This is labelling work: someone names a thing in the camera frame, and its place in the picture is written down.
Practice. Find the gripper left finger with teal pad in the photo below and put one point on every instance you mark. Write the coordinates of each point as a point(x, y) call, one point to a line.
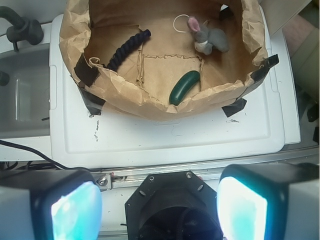
point(49, 205)

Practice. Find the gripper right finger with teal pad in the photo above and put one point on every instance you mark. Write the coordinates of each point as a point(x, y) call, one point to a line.
point(269, 201)

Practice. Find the green plastic pickle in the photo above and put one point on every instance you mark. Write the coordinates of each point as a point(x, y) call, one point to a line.
point(183, 86)

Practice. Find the white plastic lid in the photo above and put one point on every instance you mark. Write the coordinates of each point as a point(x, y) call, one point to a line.
point(113, 140)

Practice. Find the black tape piece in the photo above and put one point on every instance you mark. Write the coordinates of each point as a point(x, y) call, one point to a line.
point(93, 103)
point(260, 74)
point(86, 73)
point(237, 106)

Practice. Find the dark grey faucet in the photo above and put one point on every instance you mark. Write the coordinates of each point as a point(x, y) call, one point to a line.
point(22, 29)

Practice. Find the brown paper bag tray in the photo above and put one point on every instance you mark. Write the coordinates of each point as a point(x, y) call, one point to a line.
point(140, 57)

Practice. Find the grey plush bunny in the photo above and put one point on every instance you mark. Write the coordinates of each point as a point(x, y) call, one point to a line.
point(207, 39)

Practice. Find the white rubber band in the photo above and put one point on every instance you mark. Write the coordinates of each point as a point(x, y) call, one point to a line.
point(180, 23)

